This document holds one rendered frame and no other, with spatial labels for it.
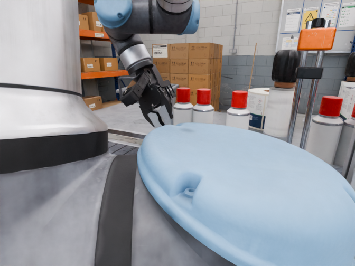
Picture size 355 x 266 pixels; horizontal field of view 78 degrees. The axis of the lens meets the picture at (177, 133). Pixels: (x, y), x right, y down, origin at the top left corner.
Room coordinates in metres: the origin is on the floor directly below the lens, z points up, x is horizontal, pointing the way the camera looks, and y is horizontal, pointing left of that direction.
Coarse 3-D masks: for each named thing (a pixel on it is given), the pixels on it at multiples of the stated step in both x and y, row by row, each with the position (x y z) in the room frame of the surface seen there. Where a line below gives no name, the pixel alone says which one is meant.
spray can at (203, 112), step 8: (200, 96) 0.51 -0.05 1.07; (208, 96) 0.51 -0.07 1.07; (200, 104) 0.51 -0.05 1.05; (208, 104) 0.51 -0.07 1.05; (192, 112) 0.52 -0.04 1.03; (200, 112) 0.50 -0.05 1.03; (208, 112) 0.50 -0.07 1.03; (192, 120) 0.52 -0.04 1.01; (200, 120) 0.50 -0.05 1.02; (208, 120) 0.50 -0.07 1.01
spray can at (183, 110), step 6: (180, 90) 0.53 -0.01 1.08; (186, 90) 0.53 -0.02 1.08; (180, 96) 0.53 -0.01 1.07; (186, 96) 0.53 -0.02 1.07; (180, 102) 0.53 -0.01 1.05; (186, 102) 0.53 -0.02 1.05; (174, 108) 0.53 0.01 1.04; (180, 108) 0.52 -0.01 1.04; (186, 108) 0.52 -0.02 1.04; (174, 114) 0.53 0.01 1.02; (180, 114) 0.52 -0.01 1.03; (186, 114) 0.52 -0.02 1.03; (174, 120) 0.53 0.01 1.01; (180, 120) 0.52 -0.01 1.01; (186, 120) 0.52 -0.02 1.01
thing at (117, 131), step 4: (108, 128) 0.60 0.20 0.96; (112, 128) 0.60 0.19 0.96; (108, 132) 0.60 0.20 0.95; (112, 132) 0.60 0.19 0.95; (116, 132) 0.59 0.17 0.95; (120, 132) 0.58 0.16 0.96; (124, 132) 0.58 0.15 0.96; (128, 132) 0.57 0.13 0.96; (132, 132) 0.56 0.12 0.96; (136, 132) 0.56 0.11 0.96; (140, 132) 0.56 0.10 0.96; (128, 136) 0.57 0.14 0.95; (132, 136) 0.56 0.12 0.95; (136, 136) 0.56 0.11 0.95; (140, 136) 0.55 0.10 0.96; (144, 136) 0.55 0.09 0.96; (336, 168) 0.36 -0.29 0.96; (340, 168) 0.36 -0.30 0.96; (340, 172) 0.36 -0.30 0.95
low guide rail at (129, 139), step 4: (108, 136) 0.70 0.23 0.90; (112, 136) 0.69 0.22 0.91; (116, 136) 0.68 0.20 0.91; (120, 136) 0.68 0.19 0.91; (124, 136) 0.67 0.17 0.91; (120, 140) 0.68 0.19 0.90; (124, 140) 0.67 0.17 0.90; (128, 140) 0.66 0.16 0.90; (132, 140) 0.66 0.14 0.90; (136, 140) 0.65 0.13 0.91; (140, 140) 0.64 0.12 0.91; (140, 144) 0.64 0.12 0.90
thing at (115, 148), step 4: (108, 144) 0.68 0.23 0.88; (112, 144) 0.68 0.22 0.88; (116, 144) 0.69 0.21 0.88; (120, 144) 0.68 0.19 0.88; (108, 148) 0.65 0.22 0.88; (112, 148) 0.65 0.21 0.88; (116, 148) 0.65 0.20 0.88; (120, 148) 0.65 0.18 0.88; (124, 148) 0.65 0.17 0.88; (128, 148) 0.65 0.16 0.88; (132, 148) 0.65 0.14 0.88; (136, 148) 0.65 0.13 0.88; (112, 152) 0.62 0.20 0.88; (116, 152) 0.62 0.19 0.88; (120, 152) 0.62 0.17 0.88; (124, 152) 0.62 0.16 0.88; (128, 152) 0.62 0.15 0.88; (132, 152) 0.62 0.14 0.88; (136, 152) 0.62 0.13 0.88
